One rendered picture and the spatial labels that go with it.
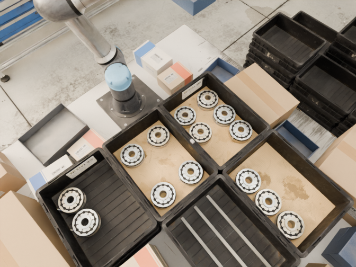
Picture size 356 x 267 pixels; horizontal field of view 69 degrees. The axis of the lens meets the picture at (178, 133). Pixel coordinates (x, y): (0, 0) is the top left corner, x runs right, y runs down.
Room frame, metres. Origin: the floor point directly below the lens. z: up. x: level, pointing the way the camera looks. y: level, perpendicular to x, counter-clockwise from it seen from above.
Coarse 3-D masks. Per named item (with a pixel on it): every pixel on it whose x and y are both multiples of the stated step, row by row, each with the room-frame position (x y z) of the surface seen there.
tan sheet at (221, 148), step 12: (192, 96) 0.71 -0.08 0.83; (192, 108) 0.64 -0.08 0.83; (204, 120) 0.57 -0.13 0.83; (216, 132) 0.50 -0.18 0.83; (252, 132) 0.49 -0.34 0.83; (216, 144) 0.44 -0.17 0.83; (228, 144) 0.44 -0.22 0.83; (240, 144) 0.44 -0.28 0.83; (216, 156) 0.39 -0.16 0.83; (228, 156) 0.38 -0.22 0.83
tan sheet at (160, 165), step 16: (128, 144) 0.47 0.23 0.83; (144, 144) 0.47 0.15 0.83; (176, 144) 0.46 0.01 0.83; (144, 160) 0.39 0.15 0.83; (160, 160) 0.39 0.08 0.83; (176, 160) 0.38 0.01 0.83; (192, 160) 0.38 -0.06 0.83; (144, 176) 0.32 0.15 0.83; (160, 176) 0.31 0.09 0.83; (176, 176) 0.31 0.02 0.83; (208, 176) 0.30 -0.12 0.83; (144, 192) 0.25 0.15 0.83; (176, 192) 0.24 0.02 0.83
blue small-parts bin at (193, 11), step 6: (174, 0) 1.08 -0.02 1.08; (180, 0) 1.04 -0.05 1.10; (186, 0) 1.01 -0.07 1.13; (192, 0) 1.08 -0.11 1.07; (198, 0) 1.00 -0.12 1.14; (204, 0) 1.02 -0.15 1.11; (210, 0) 1.05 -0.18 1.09; (180, 6) 1.04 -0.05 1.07; (186, 6) 1.01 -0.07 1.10; (192, 6) 0.98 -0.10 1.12; (198, 6) 1.00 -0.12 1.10; (204, 6) 1.02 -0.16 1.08; (192, 12) 0.98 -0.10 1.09; (198, 12) 1.00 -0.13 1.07
